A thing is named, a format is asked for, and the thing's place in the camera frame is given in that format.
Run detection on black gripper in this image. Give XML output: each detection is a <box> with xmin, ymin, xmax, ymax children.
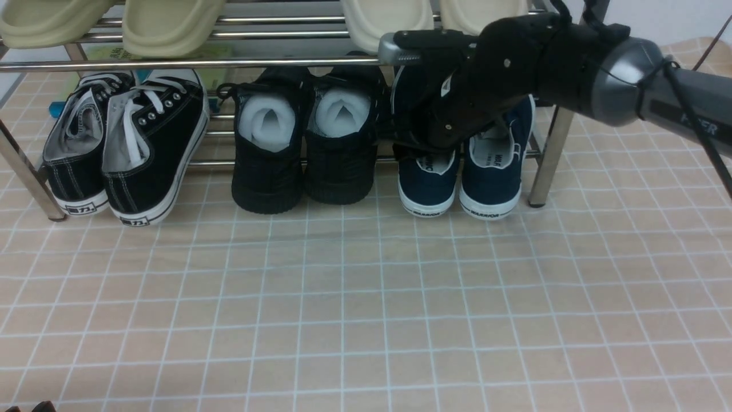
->
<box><xmin>392</xmin><ymin>13</ymin><xmax>601</xmax><ymax>150</ymax></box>

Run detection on navy slip-on shoe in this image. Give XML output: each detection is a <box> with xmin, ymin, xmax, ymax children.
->
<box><xmin>391</xmin><ymin>66</ymin><xmax>460</xmax><ymax>218</ymax></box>
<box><xmin>459</xmin><ymin>96</ymin><xmax>536</xmax><ymax>221</ymax></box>

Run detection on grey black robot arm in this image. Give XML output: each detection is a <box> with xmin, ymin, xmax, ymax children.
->
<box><xmin>377</xmin><ymin>13</ymin><xmax>730</xmax><ymax>156</ymax></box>

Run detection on silver metal shoe rack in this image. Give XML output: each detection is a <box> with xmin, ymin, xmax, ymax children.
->
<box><xmin>0</xmin><ymin>0</ymin><xmax>610</xmax><ymax>222</ymax></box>

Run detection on cream slipper far right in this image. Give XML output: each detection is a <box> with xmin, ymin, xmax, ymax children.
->
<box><xmin>439</xmin><ymin>0</ymin><xmax>529</xmax><ymax>35</ymax></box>

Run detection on cream slipper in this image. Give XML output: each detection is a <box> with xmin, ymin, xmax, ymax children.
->
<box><xmin>340</xmin><ymin>1</ymin><xmax>434</xmax><ymax>53</ymax></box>
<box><xmin>439</xmin><ymin>0</ymin><xmax>529</xmax><ymax>35</ymax></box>

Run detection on black knit sneaker right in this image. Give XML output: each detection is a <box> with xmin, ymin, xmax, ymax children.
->
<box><xmin>304</xmin><ymin>65</ymin><xmax>391</xmax><ymax>205</ymax></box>

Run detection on black knit sneaker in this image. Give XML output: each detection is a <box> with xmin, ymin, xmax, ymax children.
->
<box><xmin>216</xmin><ymin>67</ymin><xmax>313</xmax><ymax>215</ymax></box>
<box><xmin>304</xmin><ymin>65</ymin><xmax>391</xmax><ymax>205</ymax></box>

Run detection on black knit sneaker left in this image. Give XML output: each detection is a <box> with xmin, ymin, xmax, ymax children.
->
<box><xmin>216</xmin><ymin>67</ymin><xmax>313</xmax><ymax>215</ymax></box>

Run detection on black canvas sneaker white laces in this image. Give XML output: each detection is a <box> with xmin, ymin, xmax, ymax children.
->
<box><xmin>101</xmin><ymin>69</ymin><xmax>210</xmax><ymax>227</ymax></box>

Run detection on olive green slipper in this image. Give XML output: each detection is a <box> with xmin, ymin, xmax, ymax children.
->
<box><xmin>1</xmin><ymin>1</ymin><xmax>116</xmax><ymax>49</ymax></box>
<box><xmin>121</xmin><ymin>1</ymin><xmax>227</xmax><ymax>58</ymax></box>

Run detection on black canvas sneaker outer left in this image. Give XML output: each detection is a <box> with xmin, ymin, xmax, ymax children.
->
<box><xmin>41</xmin><ymin>71</ymin><xmax>138</xmax><ymax>216</ymax></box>

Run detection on olive green slipper far left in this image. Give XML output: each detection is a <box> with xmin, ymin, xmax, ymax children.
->
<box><xmin>1</xmin><ymin>1</ymin><xmax>116</xmax><ymax>49</ymax></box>

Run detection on dark object bottom left corner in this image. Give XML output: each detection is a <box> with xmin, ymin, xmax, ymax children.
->
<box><xmin>5</xmin><ymin>401</ymin><xmax>57</xmax><ymax>412</ymax></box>

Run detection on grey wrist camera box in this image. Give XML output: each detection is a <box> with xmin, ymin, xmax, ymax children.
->
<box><xmin>376</xmin><ymin>32</ymin><xmax>423</xmax><ymax>67</ymax></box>

